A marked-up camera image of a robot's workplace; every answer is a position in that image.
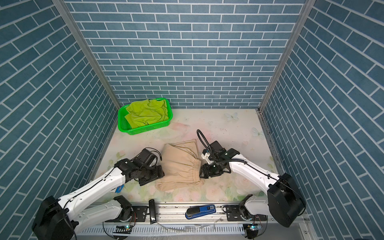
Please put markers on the aluminium front rail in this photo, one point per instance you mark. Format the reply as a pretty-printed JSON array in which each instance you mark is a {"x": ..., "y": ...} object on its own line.
[{"x": 119, "y": 210}]

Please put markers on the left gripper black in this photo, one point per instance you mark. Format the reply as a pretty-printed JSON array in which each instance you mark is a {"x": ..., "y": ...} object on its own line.
[{"x": 157, "y": 175}]

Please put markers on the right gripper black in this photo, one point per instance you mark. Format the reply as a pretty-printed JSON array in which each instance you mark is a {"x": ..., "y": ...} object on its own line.
[{"x": 206, "y": 171}]

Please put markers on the circuit board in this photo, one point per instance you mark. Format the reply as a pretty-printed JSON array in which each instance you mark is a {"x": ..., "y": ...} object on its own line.
[
  {"x": 123, "y": 230},
  {"x": 251, "y": 230}
]

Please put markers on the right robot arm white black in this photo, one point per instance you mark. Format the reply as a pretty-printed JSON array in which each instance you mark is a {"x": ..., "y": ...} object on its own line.
[{"x": 284, "y": 199}]

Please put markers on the left circuit board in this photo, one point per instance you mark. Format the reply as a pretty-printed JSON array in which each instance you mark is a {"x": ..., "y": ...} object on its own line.
[{"x": 123, "y": 230}]

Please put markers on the blue black stapler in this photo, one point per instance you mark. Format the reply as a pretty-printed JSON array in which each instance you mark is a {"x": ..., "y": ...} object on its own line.
[{"x": 199, "y": 211}]

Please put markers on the green plastic basket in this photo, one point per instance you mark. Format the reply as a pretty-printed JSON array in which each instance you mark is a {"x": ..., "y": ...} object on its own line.
[{"x": 125, "y": 127}]

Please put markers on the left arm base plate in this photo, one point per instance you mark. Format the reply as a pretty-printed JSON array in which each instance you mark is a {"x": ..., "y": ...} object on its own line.
[{"x": 134, "y": 214}]

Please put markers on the black remote-like device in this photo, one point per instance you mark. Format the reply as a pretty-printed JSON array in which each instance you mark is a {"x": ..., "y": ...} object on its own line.
[{"x": 152, "y": 211}]

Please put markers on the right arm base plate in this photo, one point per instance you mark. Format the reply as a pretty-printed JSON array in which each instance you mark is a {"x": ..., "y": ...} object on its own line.
[{"x": 236, "y": 213}]

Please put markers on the lime green shorts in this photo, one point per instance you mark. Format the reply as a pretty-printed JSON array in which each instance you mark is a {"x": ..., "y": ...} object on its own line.
[{"x": 146, "y": 112}]

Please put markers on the beige drawstring shorts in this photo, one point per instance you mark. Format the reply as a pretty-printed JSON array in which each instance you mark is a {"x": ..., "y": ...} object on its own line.
[{"x": 181, "y": 165}]

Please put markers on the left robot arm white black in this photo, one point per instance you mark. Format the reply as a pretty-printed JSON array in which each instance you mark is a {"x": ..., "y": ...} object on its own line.
[{"x": 63, "y": 218}]

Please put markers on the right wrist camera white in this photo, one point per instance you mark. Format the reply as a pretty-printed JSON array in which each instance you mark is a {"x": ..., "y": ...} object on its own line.
[{"x": 206, "y": 156}]

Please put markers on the right circuit board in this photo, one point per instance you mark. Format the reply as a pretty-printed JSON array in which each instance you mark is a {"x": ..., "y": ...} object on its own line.
[{"x": 251, "y": 230}]

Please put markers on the white blue paper card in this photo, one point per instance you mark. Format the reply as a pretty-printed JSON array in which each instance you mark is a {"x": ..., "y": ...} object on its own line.
[{"x": 119, "y": 189}]

